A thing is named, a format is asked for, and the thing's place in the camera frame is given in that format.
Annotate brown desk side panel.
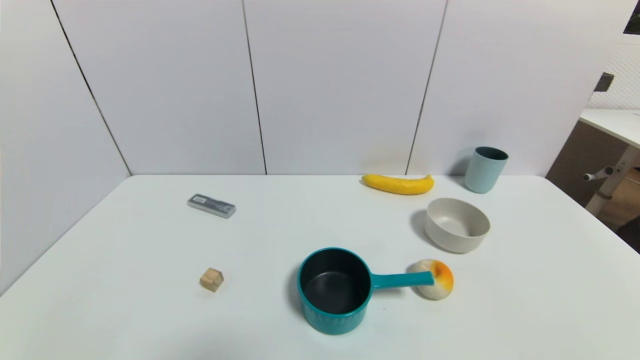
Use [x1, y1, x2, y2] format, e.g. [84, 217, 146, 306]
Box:
[546, 120, 626, 207]

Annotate dark object on floor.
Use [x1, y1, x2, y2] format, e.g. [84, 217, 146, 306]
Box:
[616, 215, 640, 254]

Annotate white slanted desk leg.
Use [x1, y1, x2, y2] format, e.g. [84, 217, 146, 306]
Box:
[584, 145, 640, 217]

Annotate small wooden cube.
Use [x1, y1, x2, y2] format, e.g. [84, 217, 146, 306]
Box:
[199, 267, 225, 293]

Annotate grey rectangular case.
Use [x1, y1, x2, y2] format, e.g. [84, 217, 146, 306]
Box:
[187, 193, 237, 219]

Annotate white desk crank handle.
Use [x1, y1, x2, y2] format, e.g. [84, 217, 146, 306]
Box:
[582, 166, 615, 182]

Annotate beige round bowl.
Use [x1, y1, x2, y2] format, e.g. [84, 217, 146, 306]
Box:
[424, 197, 491, 254]

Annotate light blue cup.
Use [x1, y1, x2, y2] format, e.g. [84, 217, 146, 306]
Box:
[464, 146, 509, 194]

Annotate yellow banana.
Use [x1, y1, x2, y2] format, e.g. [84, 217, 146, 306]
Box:
[361, 173, 435, 196]

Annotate white side desk top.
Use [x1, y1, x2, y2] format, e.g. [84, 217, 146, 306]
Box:
[579, 108, 640, 149]

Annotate white and orange peach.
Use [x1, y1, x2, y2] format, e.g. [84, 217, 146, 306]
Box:
[411, 259, 455, 301]

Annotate teal saucepan with handle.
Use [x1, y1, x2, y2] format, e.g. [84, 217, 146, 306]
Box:
[297, 247, 435, 336]

